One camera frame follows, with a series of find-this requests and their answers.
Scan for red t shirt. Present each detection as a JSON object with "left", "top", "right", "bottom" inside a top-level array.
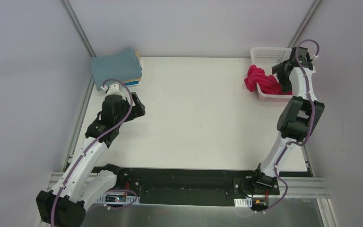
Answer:
[{"left": 244, "top": 65, "right": 293, "bottom": 95}]

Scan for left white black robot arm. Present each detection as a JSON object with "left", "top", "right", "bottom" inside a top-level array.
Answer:
[{"left": 36, "top": 84, "right": 146, "bottom": 227}]

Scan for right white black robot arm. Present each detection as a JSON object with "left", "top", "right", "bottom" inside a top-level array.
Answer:
[{"left": 247, "top": 47, "right": 325, "bottom": 195}]

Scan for white plastic basket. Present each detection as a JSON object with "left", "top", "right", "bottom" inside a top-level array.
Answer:
[{"left": 250, "top": 47, "right": 292, "bottom": 103}]

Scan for folded blue white t shirt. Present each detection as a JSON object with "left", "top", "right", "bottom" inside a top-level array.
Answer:
[{"left": 125, "top": 81, "right": 140, "bottom": 87}]

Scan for folded teal t shirt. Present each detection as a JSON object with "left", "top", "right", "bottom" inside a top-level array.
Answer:
[{"left": 90, "top": 47, "right": 142, "bottom": 91}]

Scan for folded beige t shirt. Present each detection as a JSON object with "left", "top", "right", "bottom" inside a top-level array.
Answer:
[{"left": 125, "top": 51, "right": 141, "bottom": 83}]

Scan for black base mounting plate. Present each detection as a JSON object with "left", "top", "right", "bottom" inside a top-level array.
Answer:
[{"left": 64, "top": 164, "right": 314, "bottom": 208}]

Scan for right aluminium corner post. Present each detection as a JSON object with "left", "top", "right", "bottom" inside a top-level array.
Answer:
[{"left": 287, "top": 0, "right": 323, "bottom": 48}]

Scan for aluminium corner post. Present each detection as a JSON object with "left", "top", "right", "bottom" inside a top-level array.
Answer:
[
  {"left": 287, "top": 0, "right": 323, "bottom": 48},
  {"left": 60, "top": 0, "right": 96, "bottom": 57}
]

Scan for left white cable duct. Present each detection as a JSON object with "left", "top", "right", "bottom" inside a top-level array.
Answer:
[{"left": 95, "top": 194, "right": 140, "bottom": 205}]

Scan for white cable duct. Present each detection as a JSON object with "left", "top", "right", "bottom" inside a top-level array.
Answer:
[
  {"left": 234, "top": 198, "right": 252, "bottom": 208},
  {"left": 95, "top": 194, "right": 140, "bottom": 205}
]

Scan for left aluminium corner post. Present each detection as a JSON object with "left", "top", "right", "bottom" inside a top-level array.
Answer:
[{"left": 60, "top": 0, "right": 96, "bottom": 57}]

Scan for aluminium frame rail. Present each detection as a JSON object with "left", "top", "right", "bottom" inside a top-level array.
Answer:
[{"left": 48, "top": 172, "right": 330, "bottom": 199}]

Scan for right white cable duct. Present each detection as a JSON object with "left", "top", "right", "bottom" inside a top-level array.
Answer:
[{"left": 234, "top": 198, "right": 252, "bottom": 208}]

